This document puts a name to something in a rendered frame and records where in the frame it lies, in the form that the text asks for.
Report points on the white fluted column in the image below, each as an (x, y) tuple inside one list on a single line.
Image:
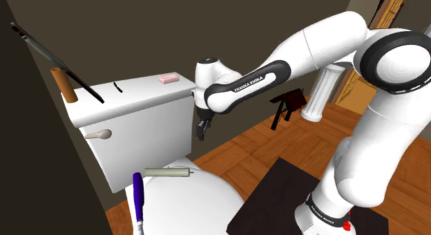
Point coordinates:
[(321, 92)]

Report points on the small black curved piece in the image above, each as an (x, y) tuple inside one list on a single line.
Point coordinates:
[(118, 87)]

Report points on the long dark thin rod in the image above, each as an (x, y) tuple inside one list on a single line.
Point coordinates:
[(57, 61)]

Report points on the tan wooden shelf unit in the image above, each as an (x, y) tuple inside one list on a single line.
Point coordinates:
[(357, 92)]

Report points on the dark robot stand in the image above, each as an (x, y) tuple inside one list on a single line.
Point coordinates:
[(269, 200)]

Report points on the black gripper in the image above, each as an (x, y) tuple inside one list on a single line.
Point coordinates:
[(204, 120)]

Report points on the brown cardboard tube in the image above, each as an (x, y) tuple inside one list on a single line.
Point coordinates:
[(65, 87)]

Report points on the grey cylindrical stick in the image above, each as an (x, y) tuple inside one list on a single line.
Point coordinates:
[(165, 172)]

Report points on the blue and white pen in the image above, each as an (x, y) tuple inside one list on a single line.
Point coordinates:
[(138, 194)]

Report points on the pink soap bar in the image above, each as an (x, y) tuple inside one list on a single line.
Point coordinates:
[(169, 78)]

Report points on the white toilet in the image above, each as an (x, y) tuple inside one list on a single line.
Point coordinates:
[(144, 126)]

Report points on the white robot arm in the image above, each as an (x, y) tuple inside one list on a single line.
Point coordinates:
[(363, 153)]

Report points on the dark red folding stand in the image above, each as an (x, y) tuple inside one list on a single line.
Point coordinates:
[(292, 99)]

